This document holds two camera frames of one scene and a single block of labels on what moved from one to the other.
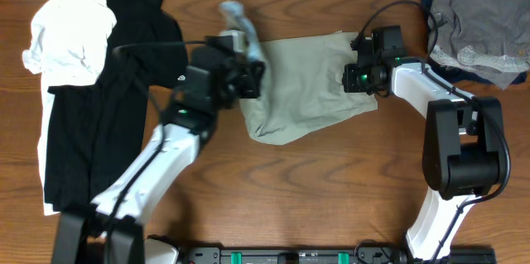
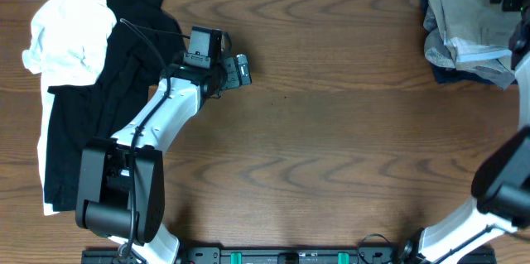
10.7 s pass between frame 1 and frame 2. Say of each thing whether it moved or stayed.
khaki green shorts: moved
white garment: stayed
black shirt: stayed
